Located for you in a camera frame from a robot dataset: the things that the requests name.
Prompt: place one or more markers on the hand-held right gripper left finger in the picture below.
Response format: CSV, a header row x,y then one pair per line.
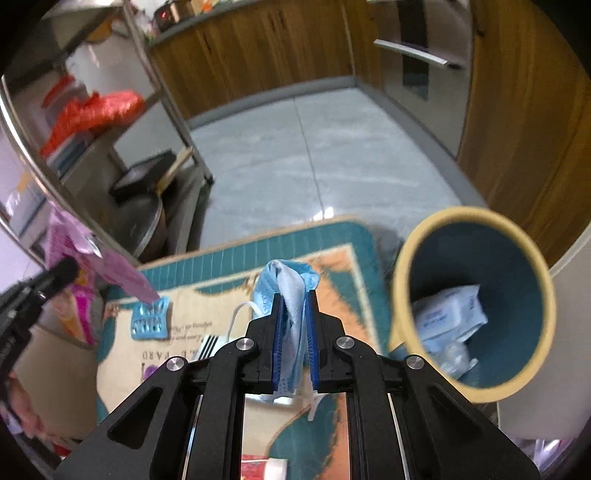
x,y
277,350

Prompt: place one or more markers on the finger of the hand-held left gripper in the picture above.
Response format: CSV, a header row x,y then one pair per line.
x,y
55,277

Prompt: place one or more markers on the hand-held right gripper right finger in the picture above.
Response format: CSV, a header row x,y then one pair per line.
x,y
312,350

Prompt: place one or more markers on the pink snack packet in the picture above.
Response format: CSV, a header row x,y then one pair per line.
x,y
106,267

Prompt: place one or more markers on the blue face mask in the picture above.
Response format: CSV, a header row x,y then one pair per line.
x,y
286,286

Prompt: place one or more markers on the blue pill blister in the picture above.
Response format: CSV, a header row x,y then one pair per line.
x,y
150,318

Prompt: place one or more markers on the red and white packet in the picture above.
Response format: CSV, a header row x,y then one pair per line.
x,y
263,468

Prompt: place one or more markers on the white wet wipes packet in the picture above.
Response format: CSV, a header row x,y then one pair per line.
x,y
448,314

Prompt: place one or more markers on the blue bucket with yellow rim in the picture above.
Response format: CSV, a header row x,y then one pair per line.
x,y
466,258

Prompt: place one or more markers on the teal printed mat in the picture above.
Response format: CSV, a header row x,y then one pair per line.
x,y
217,277

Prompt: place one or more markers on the round metal pan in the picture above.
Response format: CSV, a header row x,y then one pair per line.
x,y
152,230

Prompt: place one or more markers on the black box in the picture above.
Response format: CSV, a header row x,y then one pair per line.
x,y
143,177

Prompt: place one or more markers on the wooden board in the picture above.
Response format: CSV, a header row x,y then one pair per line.
x,y
175,168

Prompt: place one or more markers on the red plastic bag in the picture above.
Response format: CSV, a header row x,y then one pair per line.
x,y
101,110

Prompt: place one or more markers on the stainless steel shelf rack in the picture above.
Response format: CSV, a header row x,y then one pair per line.
x,y
171,106

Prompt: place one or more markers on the rice cooker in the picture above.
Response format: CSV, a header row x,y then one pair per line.
x,y
168,14

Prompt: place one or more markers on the stainless steel oven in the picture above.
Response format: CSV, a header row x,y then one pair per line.
x,y
415,83

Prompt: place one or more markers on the wooden kitchen cabinets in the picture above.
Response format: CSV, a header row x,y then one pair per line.
x,y
258,50

